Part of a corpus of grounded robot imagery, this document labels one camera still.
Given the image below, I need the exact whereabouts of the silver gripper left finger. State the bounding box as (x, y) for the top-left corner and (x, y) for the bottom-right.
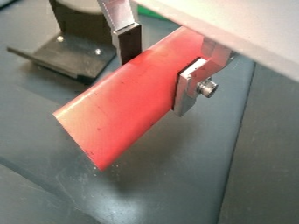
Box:
(97, 0), (141, 65)

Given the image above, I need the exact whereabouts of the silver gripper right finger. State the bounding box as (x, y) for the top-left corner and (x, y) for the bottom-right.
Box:
(172, 38), (235, 116)

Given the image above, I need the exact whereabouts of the red oval cylinder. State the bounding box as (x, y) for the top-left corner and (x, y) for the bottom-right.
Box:
(53, 27), (203, 170)

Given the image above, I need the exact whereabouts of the green shape sorter board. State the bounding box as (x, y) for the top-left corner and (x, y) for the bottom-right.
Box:
(137, 5), (165, 20)

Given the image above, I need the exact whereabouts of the black cradle fixture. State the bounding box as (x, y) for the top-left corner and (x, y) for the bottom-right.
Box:
(7, 0), (116, 84)

